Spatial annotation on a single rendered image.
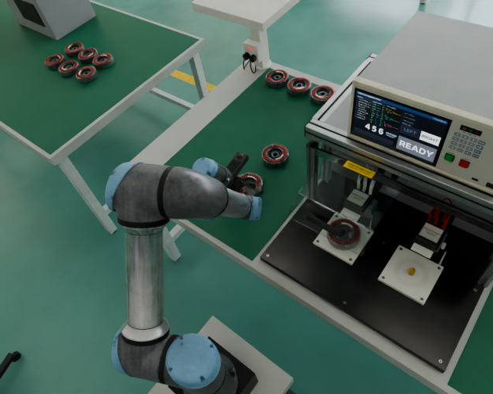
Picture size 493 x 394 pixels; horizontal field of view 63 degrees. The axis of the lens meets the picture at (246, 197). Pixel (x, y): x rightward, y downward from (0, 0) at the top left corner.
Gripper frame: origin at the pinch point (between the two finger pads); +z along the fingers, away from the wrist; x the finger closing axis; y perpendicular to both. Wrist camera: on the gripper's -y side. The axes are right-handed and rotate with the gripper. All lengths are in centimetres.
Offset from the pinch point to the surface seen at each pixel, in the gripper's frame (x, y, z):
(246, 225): 7.9, 14.8, -2.7
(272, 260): 24.4, 22.0, -9.2
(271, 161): 3.3, -12.7, 8.8
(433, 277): 73, 7, -2
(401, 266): 63, 7, -2
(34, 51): -175, -31, 24
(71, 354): -67, 112, 28
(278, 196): 12.5, -0.1, 5.8
